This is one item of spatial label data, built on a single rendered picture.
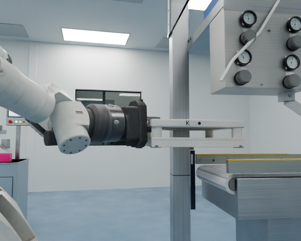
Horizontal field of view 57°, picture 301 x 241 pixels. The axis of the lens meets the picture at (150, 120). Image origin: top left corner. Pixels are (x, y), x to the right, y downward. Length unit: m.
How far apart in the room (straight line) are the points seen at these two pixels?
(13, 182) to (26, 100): 2.57
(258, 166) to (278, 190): 0.08
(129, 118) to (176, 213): 0.44
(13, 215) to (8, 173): 2.16
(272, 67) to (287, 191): 0.31
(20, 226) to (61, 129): 0.41
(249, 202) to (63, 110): 0.49
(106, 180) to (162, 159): 1.22
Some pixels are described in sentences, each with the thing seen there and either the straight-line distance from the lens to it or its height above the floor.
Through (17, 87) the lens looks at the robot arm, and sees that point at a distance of 0.50.
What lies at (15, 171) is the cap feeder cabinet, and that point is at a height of 0.67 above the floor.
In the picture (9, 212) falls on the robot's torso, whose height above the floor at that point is 0.78.
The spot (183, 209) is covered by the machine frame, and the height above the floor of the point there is 0.74.
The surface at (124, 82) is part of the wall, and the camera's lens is 5.85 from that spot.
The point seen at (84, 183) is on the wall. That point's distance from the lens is 5.75.
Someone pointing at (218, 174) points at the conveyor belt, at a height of 0.88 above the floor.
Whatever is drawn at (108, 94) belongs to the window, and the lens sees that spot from 5.88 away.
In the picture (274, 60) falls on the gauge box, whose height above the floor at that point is 1.17.
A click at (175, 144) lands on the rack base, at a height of 0.97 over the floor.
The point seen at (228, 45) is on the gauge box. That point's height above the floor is 1.20.
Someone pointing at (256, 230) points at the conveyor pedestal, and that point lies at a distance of 0.90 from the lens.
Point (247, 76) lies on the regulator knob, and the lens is 0.69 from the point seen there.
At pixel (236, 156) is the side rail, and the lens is 1.02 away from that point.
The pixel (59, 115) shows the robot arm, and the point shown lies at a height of 1.03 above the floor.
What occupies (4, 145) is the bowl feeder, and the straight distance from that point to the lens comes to 3.30.
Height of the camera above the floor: 0.98
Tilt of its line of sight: 4 degrees up
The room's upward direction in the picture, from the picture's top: straight up
